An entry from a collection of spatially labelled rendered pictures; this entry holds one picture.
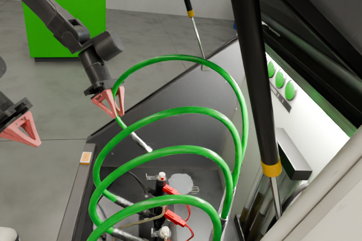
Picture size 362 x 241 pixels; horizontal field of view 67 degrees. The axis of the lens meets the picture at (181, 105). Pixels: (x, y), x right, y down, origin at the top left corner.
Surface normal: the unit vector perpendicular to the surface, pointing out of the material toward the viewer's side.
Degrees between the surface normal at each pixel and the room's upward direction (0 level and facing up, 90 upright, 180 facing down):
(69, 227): 0
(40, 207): 0
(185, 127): 90
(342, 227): 76
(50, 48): 90
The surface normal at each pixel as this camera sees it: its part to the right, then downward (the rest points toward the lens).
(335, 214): -0.92, -0.26
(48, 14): -0.22, 0.21
